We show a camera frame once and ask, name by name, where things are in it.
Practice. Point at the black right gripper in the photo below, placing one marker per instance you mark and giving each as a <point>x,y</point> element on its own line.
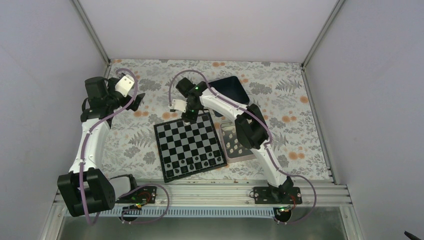
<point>192,118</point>

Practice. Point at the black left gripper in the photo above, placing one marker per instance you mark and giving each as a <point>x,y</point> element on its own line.
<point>136,103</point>

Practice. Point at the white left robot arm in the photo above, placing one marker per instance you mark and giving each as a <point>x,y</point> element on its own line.
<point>85,189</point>

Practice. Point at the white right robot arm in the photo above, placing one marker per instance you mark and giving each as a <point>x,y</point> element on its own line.
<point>251,129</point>

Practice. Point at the black and white chessboard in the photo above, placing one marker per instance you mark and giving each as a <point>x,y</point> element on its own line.
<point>186,149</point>

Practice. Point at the dark blue square tray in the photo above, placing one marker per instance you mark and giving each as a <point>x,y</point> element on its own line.
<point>231,88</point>

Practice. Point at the pink metal tin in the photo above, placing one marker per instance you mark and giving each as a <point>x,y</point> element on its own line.
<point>233,150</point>

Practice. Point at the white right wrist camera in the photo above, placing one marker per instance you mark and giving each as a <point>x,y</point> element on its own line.
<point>178,105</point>

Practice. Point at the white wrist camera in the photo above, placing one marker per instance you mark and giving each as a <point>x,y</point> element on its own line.
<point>178,105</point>
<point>124,85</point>

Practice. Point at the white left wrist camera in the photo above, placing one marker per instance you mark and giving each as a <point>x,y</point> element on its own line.
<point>124,85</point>

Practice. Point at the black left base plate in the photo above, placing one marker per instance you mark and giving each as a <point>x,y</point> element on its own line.
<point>145,195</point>

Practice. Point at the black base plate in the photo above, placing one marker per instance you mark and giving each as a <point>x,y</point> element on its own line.
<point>145,195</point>
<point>266,195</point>

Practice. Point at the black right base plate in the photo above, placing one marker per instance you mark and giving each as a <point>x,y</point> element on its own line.
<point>266,195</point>

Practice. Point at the aluminium front rail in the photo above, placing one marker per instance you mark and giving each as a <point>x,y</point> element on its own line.
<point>237,194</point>

